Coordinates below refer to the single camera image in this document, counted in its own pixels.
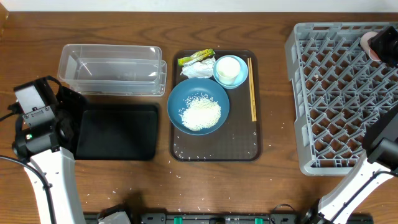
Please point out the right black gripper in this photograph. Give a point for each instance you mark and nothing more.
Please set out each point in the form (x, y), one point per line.
(379, 46)

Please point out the pink cup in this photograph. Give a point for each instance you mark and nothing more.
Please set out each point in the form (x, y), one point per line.
(365, 44)

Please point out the light blue saucer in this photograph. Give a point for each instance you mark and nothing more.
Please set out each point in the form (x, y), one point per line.
(243, 74)

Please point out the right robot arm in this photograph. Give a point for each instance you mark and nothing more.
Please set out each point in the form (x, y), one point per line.
(376, 164)

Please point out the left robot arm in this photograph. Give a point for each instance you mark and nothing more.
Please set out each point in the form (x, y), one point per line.
(46, 135)

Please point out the grey dishwasher rack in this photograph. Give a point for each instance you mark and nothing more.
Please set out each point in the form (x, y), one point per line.
(339, 92)

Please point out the right wooden chopstick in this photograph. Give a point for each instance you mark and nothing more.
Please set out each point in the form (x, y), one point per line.
(253, 90)

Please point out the wooden chopstick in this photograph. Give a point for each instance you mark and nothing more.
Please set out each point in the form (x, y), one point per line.
(253, 90)
(250, 90)

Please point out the left wooden chopstick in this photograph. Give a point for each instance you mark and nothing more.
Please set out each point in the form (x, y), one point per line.
(250, 90)

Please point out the dark brown serving tray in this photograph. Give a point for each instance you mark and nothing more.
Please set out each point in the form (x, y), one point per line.
(239, 138)

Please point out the crumpled white tissue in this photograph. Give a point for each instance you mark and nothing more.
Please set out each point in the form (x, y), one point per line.
(203, 69)

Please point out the green yellow snack wrapper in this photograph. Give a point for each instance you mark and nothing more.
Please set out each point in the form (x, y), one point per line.
(196, 57)

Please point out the pile of white rice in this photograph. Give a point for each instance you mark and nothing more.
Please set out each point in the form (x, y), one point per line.
(201, 112)

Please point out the dark blue plate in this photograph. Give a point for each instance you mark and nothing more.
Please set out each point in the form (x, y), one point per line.
(183, 95)

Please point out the clear plastic bin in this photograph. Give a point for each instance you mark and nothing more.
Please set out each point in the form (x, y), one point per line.
(100, 69)

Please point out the black plastic bin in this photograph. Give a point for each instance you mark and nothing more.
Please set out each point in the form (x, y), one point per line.
(118, 133)

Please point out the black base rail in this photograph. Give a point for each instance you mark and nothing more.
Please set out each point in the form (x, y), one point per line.
(122, 214)

